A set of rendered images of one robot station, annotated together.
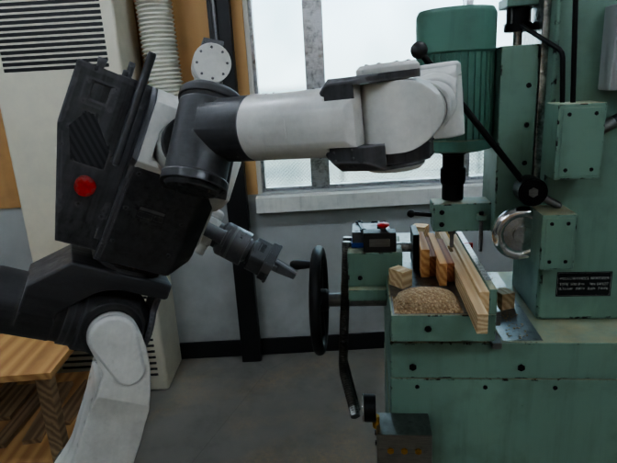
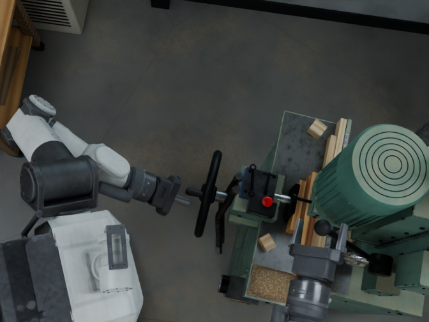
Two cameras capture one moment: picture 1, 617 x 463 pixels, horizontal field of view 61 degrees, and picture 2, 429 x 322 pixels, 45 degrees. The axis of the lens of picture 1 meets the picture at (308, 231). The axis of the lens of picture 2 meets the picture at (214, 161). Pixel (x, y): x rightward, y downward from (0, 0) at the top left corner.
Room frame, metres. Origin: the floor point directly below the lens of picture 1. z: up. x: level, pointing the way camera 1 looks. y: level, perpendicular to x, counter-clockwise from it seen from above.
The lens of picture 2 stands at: (0.95, 0.02, 2.48)
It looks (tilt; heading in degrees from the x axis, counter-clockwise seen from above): 75 degrees down; 354
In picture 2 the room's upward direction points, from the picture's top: 13 degrees clockwise
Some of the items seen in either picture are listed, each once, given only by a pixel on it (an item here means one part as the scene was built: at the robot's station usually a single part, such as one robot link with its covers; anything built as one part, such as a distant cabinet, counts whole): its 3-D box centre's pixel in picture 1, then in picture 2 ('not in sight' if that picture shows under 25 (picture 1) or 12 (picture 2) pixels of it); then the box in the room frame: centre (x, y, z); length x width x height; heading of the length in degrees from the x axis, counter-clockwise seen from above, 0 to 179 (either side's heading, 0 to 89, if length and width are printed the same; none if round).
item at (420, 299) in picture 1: (426, 296); (274, 284); (1.03, -0.24, 0.92); 0.14 x 0.09 x 0.04; 83
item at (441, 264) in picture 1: (436, 257); (306, 213); (1.25, -0.32, 0.93); 0.25 x 0.02 x 0.06; 173
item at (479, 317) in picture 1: (454, 266); (314, 232); (1.20, -0.35, 0.92); 0.62 x 0.02 x 0.04; 173
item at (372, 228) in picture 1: (373, 233); (259, 191); (1.29, -0.16, 0.99); 0.13 x 0.11 x 0.06; 173
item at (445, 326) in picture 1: (408, 276); (281, 204); (1.28, -0.25, 0.87); 0.61 x 0.30 x 0.06; 173
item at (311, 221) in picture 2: (443, 258); (311, 215); (1.25, -0.34, 0.92); 0.20 x 0.02 x 0.05; 173
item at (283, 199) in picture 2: (402, 246); (282, 199); (1.28, -0.24, 0.95); 0.09 x 0.07 x 0.09; 173
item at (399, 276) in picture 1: (400, 276); (266, 243); (1.15, -0.21, 0.92); 0.04 x 0.03 x 0.04; 35
